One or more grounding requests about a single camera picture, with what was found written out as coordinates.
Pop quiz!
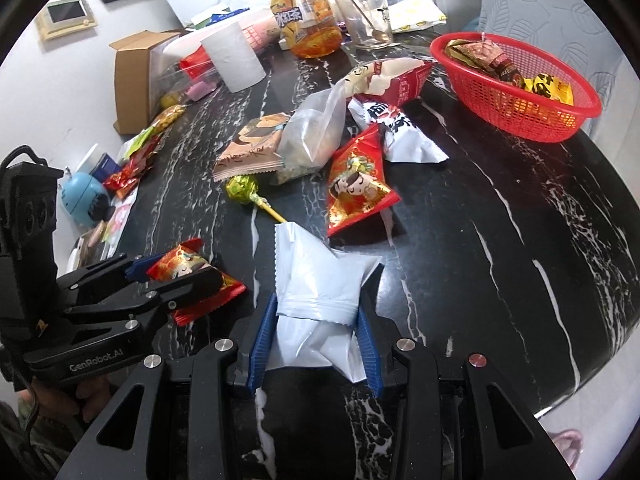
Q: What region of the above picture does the small red snack packet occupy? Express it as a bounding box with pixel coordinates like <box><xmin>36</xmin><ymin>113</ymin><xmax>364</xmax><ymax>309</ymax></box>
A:
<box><xmin>144</xmin><ymin>237</ymin><xmax>246</xmax><ymax>327</ymax></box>

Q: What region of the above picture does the plain white packet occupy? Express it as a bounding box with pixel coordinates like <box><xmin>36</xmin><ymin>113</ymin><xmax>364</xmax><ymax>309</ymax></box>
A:
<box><xmin>267</xmin><ymin>222</ymin><xmax>382</xmax><ymax>384</ymax></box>

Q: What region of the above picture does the green foil lollipop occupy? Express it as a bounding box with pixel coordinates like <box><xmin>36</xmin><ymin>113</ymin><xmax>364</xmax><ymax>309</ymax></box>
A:
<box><xmin>224</xmin><ymin>174</ymin><xmax>286</xmax><ymax>223</ymax></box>

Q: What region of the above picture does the pink seaweed roll packet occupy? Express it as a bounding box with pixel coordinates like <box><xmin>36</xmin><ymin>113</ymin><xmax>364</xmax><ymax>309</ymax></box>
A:
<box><xmin>213</xmin><ymin>113</ymin><xmax>291</xmax><ymax>182</ymax></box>

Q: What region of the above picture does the red cartoon snack packet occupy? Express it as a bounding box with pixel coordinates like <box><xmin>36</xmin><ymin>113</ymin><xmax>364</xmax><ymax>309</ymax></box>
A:
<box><xmin>328</xmin><ymin>122</ymin><xmax>400</xmax><ymax>237</ymax></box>

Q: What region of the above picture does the clear zip bag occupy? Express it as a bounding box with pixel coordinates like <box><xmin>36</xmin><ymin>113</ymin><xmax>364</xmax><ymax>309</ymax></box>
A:
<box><xmin>271</xmin><ymin>80</ymin><xmax>346</xmax><ymax>185</ymax></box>

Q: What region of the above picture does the white black snack packet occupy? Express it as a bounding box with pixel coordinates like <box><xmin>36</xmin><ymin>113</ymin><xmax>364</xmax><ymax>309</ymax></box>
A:
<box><xmin>347</xmin><ymin>98</ymin><xmax>449</xmax><ymax>164</ymax></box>

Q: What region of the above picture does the red white snack bag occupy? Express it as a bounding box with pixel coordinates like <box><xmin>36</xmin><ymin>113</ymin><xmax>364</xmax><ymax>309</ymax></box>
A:
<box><xmin>344</xmin><ymin>58</ymin><xmax>436</xmax><ymax>107</ymax></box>

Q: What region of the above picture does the yellow black snack packet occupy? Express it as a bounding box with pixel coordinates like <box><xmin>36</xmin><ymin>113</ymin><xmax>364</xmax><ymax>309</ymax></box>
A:
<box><xmin>524</xmin><ymin>73</ymin><xmax>574</xmax><ymax>105</ymax></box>

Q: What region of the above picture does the dark spicy snack packet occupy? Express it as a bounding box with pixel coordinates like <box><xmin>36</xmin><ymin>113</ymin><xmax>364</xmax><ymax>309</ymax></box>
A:
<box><xmin>445</xmin><ymin>39</ymin><xmax>524</xmax><ymax>89</ymax></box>

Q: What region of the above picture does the person left hand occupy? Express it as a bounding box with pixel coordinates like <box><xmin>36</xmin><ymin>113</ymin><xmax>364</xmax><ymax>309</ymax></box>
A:
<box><xmin>17</xmin><ymin>376</ymin><xmax>112</xmax><ymax>422</ymax></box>

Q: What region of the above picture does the blue round gadget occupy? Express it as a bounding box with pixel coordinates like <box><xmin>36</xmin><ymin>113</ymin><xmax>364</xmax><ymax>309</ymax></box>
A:
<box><xmin>61</xmin><ymin>172</ymin><xmax>115</xmax><ymax>228</ymax></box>

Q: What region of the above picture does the brown cardboard box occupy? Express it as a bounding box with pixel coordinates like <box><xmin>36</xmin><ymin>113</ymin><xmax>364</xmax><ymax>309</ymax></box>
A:
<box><xmin>110</xmin><ymin>30</ymin><xmax>180</xmax><ymax>136</ymax></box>

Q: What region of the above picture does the white paper towel roll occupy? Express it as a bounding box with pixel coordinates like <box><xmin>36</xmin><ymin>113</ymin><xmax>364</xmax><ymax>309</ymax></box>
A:
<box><xmin>201</xmin><ymin>22</ymin><xmax>266</xmax><ymax>93</ymax></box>

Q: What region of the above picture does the iced tea bottle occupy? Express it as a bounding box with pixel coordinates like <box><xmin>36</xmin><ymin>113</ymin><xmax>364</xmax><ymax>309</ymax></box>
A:
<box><xmin>270</xmin><ymin>0</ymin><xmax>343</xmax><ymax>58</ymax></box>

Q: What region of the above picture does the red plastic basket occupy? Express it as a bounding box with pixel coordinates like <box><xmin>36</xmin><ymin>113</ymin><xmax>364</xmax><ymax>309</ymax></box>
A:
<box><xmin>430</xmin><ymin>32</ymin><xmax>602</xmax><ymax>143</ymax></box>

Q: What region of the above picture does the clear glass cup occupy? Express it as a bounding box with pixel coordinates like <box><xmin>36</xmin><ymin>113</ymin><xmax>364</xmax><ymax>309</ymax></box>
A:
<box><xmin>335</xmin><ymin>0</ymin><xmax>394</xmax><ymax>50</ymax></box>

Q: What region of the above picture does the wall intercom panel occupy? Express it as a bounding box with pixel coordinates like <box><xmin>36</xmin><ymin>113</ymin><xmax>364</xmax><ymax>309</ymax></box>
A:
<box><xmin>35</xmin><ymin>0</ymin><xmax>98</xmax><ymax>41</ymax></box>

